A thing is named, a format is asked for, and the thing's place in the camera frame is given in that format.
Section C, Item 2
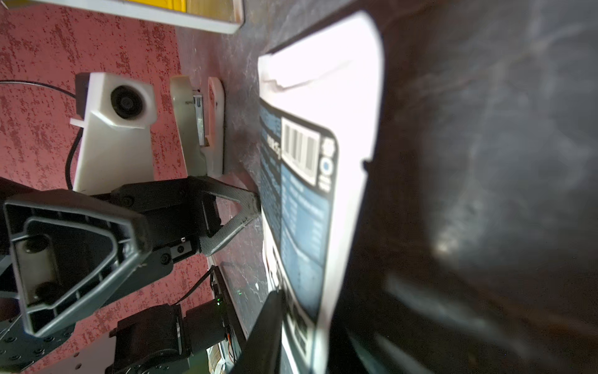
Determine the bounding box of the beige eraser block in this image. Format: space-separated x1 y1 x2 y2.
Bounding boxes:
170 76 225 178

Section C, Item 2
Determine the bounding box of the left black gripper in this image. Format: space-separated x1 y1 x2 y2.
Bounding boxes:
3 176 260 338

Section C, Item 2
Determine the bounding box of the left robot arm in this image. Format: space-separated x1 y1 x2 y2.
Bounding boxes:
1 177 260 373

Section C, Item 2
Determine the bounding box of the white frame wooden shelf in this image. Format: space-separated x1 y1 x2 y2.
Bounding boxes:
0 0 246 36

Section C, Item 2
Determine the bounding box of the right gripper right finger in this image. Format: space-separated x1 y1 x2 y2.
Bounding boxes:
327 322 402 373

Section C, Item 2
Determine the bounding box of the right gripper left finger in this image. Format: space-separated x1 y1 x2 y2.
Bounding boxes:
230 291 285 374

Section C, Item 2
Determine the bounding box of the yellow pen bucket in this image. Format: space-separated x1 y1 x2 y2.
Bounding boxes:
130 0 187 12

